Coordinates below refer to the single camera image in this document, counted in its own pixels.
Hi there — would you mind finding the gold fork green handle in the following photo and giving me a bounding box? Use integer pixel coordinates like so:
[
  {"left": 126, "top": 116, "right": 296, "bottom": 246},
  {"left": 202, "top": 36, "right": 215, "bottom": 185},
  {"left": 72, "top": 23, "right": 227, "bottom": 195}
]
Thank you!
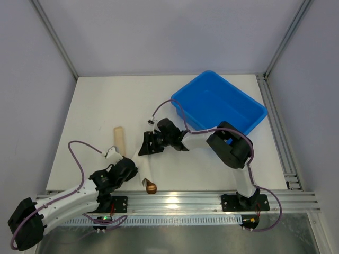
[{"left": 141, "top": 178, "right": 148, "bottom": 187}]

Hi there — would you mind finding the copper spoon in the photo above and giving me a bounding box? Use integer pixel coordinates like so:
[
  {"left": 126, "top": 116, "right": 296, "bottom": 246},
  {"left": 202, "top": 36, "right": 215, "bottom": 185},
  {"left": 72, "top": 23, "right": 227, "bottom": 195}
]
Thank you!
[{"left": 145, "top": 179, "right": 157, "bottom": 195}]

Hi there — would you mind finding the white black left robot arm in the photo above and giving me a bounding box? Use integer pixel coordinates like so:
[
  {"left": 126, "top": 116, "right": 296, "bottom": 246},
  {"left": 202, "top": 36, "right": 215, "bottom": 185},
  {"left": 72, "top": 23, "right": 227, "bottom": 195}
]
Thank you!
[{"left": 8, "top": 158, "right": 138, "bottom": 251}]

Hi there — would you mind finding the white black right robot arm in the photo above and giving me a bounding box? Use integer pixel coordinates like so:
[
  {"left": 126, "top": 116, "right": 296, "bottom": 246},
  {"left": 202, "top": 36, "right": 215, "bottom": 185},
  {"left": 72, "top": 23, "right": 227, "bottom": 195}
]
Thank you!
[{"left": 138, "top": 118, "right": 260, "bottom": 210}]

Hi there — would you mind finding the beige utensil holder case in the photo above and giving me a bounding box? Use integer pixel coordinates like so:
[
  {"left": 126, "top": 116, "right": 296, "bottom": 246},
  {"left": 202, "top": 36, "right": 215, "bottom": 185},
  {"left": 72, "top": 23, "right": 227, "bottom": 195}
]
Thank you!
[{"left": 113, "top": 126, "right": 126, "bottom": 156}]

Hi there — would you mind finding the blue plastic bin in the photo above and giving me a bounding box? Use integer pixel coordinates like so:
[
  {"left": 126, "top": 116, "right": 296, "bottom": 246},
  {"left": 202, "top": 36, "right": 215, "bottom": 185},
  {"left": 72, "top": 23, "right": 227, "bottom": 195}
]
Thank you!
[{"left": 171, "top": 70, "right": 267, "bottom": 135}]

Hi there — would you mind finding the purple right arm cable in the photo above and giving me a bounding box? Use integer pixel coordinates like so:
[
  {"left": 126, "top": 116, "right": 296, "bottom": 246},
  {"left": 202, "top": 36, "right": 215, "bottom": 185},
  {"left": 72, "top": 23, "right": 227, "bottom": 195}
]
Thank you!
[{"left": 152, "top": 99, "right": 282, "bottom": 233}]

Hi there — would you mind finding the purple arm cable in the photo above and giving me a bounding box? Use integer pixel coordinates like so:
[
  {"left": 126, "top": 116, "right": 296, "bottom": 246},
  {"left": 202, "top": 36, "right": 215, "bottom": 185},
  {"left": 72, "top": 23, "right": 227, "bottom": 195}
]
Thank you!
[
  {"left": 152, "top": 99, "right": 282, "bottom": 233},
  {"left": 10, "top": 140, "right": 128, "bottom": 251}
]

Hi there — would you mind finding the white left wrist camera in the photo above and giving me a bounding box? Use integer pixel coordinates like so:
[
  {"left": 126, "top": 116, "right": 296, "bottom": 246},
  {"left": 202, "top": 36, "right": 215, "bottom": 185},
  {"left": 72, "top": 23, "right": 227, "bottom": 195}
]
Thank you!
[{"left": 103, "top": 146, "right": 123, "bottom": 164}]

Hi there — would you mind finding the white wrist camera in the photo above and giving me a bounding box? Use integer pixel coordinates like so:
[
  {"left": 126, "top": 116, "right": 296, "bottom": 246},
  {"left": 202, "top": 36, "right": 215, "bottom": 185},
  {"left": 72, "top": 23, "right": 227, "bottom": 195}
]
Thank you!
[
  {"left": 147, "top": 115, "right": 156, "bottom": 125},
  {"left": 103, "top": 146, "right": 123, "bottom": 164}
]

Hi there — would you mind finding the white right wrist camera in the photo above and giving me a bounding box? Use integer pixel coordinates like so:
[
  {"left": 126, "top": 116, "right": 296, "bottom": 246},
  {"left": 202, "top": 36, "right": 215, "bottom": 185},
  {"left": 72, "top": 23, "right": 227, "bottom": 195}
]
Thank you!
[{"left": 147, "top": 115, "right": 156, "bottom": 125}]

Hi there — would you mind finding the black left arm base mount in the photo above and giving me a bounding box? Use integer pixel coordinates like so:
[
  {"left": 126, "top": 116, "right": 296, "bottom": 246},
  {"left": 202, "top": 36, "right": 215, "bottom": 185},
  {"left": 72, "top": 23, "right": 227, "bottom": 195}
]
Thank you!
[{"left": 100, "top": 196, "right": 128, "bottom": 214}]

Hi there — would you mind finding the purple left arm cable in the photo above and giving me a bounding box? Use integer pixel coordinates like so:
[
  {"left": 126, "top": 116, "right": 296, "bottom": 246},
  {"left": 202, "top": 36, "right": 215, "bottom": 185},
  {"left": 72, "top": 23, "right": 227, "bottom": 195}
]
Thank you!
[{"left": 10, "top": 140, "right": 128, "bottom": 251}]

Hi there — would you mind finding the white slotted cable duct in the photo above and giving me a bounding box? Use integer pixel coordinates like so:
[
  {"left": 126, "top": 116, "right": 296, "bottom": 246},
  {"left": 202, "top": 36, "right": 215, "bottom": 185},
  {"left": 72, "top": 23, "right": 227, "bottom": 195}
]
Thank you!
[{"left": 60, "top": 214, "right": 243, "bottom": 227}]

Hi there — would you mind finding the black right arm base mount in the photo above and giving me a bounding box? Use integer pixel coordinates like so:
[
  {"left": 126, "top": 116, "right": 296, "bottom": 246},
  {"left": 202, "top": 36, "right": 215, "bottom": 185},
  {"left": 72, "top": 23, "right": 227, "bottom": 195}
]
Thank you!
[{"left": 220, "top": 194, "right": 270, "bottom": 212}]

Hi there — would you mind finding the aluminium front rail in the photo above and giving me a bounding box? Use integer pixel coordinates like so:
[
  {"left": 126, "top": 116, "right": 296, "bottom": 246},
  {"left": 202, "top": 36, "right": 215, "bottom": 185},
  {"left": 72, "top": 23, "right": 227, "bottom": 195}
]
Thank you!
[{"left": 112, "top": 190, "right": 320, "bottom": 215}]

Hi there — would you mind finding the aluminium frame post left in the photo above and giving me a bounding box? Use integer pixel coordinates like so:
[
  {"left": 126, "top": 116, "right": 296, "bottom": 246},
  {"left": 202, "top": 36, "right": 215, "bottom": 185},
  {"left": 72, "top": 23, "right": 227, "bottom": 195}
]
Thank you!
[{"left": 30, "top": 0, "right": 79, "bottom": 80}]

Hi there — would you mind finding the aluminium frame post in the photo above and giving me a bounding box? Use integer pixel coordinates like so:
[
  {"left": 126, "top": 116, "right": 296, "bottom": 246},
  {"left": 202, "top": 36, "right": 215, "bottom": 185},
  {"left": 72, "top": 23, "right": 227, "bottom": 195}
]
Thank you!
[
  {"left": 263, "top": 0, "right": 314, "bottom": 80},
  {"left": 30, "top": 0, "right": 79, "bottom": 80}
]

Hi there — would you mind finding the aluminium frame post right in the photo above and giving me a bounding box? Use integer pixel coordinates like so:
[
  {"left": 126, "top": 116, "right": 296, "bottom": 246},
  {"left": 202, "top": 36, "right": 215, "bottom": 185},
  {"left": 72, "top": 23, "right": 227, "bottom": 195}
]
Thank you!
[{"left": 263, "top": 0, "right": 314, "bottom": 80}]

